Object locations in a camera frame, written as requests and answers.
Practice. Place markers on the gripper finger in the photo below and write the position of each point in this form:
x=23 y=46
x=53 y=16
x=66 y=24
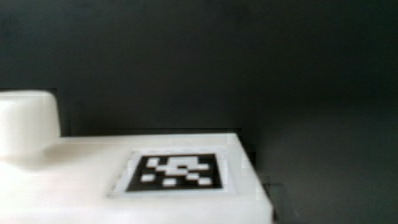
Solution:
x=277 y=195

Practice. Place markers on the white drawer tray front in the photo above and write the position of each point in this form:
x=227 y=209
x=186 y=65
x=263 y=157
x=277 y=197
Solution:
x=149 y=179

